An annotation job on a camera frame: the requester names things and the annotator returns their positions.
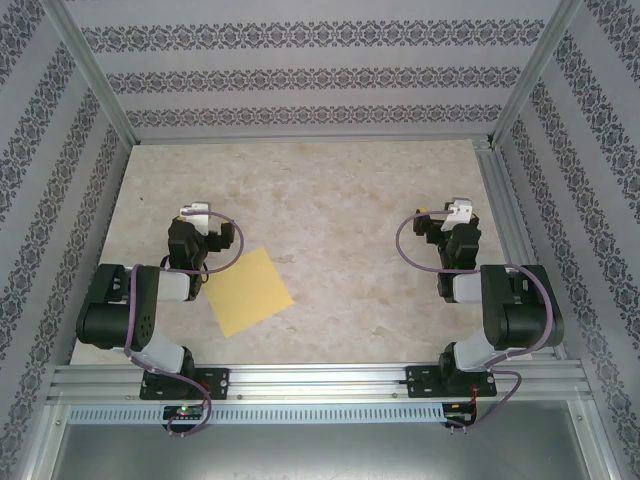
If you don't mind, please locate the yellow square paper sheet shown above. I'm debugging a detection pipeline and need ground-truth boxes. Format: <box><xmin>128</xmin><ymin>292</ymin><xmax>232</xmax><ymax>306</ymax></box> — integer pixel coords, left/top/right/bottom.
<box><xmin>202</xmin><ymin>246</ymin><xmax>295</xmax><ymax>340</ymax></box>

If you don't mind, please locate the circuit board with green light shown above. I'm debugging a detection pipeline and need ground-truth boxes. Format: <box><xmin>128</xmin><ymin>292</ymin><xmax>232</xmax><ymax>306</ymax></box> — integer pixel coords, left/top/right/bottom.
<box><xmin>163</xmin><ymin>405</ymin><xmax>207</xmax><ymax>421</ymax></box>

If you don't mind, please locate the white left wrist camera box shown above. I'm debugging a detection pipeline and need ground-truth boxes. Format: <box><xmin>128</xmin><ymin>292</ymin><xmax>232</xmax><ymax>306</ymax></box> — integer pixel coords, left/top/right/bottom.
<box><xmin>179</xmin><ymin>201</ymin><xmax>212</xmax><ymax>236</ymax></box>

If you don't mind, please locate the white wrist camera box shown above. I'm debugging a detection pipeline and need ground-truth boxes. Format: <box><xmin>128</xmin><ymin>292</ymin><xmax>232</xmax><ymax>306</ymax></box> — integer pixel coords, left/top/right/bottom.
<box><xmin>179</xmin><ymin>201</ymin><xmax>212</xmax><ymax>236</ymax></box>
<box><xmin>444</xmin><ymin>197</ymin><xmax>474</xmax><ymax>233</ymax></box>

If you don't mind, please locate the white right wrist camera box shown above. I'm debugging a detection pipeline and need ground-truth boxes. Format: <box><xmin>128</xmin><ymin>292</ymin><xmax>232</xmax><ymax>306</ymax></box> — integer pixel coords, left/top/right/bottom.
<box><xmin>444</xmin><ymin>197</ymin><xmax>474</xmax><ymax>233</ymax></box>

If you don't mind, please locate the aluminium side rail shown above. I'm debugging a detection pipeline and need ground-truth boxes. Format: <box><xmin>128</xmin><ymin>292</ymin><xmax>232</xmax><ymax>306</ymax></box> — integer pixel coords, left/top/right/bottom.
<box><xmin>472</xmin><ymin>138</ymin><xmax>570</xmax><ymax>362</ymax></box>

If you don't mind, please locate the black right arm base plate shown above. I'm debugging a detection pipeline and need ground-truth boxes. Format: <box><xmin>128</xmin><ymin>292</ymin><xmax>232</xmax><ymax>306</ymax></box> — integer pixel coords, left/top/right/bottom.
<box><xmin>405</xmin><ymin>364</ymin><xmax>499</xmax><ymax>400</ymax></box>

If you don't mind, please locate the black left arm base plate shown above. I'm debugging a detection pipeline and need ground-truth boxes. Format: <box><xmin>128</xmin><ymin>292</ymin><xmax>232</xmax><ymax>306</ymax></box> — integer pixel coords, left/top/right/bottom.
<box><xmin>138</xmin><ymin>367</ymin><xmax>231</xmax><ymax>402</ymax></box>

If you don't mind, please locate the aluminium mounting rail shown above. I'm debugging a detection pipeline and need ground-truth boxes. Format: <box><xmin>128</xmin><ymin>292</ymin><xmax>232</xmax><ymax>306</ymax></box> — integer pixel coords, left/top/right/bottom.
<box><xmin>47</xmin><ymin>362</ymin><xmax>597</xmax><ymax>404</ymax></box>

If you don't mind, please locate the aluminium frame post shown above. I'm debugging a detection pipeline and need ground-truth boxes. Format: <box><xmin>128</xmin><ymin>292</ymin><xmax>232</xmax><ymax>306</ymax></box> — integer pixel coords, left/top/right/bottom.
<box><xmin>487</xmin><ymin>0</ymin><xmax>585</xmax><ymax>149</ymax></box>
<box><xmin>42</xmin><ymin>0</ymin><xmax>140</xmax><ymax>147</ymax></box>

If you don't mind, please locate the slotted grey cable duct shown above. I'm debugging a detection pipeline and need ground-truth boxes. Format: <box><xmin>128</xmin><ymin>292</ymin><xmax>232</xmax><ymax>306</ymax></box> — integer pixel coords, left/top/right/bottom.
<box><xmin>67</xmin><ymin>403</ymin><xmax>447</xmax><ymax>425</ymax></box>

